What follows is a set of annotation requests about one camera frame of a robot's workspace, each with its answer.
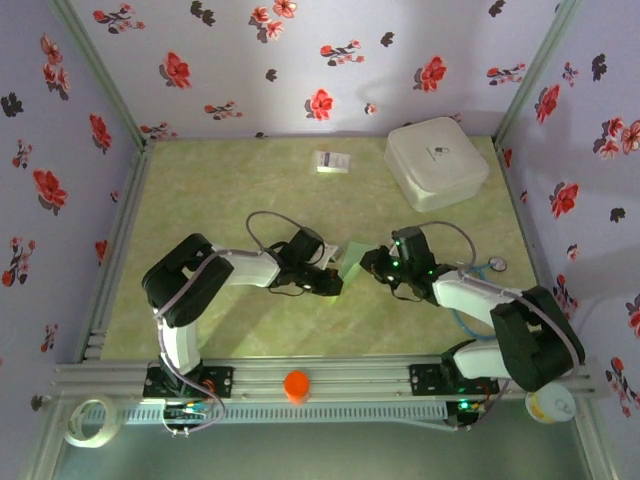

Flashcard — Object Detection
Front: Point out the white plastic lidded box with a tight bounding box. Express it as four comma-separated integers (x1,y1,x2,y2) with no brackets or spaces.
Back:
384,116,491,213

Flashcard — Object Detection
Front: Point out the small controller circuit board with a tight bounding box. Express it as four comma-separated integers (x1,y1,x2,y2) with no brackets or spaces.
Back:
446,398,489,417
161,402,212,422

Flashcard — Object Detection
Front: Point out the clear adhesive tape roll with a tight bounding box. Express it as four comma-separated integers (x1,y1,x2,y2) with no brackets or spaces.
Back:
63,396,122,450

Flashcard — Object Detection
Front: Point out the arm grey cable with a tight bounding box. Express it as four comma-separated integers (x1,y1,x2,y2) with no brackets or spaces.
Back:
153,210,302,437
418,219,587,432

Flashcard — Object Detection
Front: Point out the small white printed packet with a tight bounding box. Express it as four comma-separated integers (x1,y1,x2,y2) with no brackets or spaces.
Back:
314,150,352,176

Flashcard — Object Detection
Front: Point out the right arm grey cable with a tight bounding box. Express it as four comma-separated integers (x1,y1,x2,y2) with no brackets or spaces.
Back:
418,219,587,432

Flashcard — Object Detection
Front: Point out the orange round cap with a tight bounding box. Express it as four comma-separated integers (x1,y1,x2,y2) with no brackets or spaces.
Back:
282,369,313,406

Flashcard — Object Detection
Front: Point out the blue cable loop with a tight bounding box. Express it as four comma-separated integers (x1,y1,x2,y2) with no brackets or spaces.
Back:
450,263,497,343

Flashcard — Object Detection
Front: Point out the wide aluminium base rail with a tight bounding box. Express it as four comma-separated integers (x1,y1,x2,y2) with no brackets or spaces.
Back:
49,354,597,400

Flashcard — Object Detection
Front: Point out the aluminium frame post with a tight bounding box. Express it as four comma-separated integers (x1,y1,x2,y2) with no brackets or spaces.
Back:
493,0,587,146
48,0,152,147
23,398,70,480
573,398,620,480

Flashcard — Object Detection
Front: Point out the left arm grey cable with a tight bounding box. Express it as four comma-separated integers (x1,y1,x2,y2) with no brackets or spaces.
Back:
153,210,302,437

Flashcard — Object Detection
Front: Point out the white yellow paper cup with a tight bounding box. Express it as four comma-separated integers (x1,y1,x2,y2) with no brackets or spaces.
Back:
524,387,577,426

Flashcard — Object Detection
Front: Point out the grey slotted cable duct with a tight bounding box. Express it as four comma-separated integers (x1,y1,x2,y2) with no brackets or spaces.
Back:
119,401,449,427

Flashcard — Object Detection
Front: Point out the light green paper sheet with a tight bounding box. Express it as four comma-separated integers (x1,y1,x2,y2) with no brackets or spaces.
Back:
339,240,388,284

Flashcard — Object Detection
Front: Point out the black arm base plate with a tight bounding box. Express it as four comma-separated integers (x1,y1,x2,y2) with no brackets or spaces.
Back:
408,363,501,397
143,365,236,400

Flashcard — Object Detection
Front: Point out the aluminium frame rail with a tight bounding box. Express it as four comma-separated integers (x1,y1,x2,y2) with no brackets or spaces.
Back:
79,138,158,362
492,137,571,357

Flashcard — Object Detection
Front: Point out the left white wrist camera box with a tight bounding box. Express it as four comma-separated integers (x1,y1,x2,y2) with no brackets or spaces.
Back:
319,242,343,268

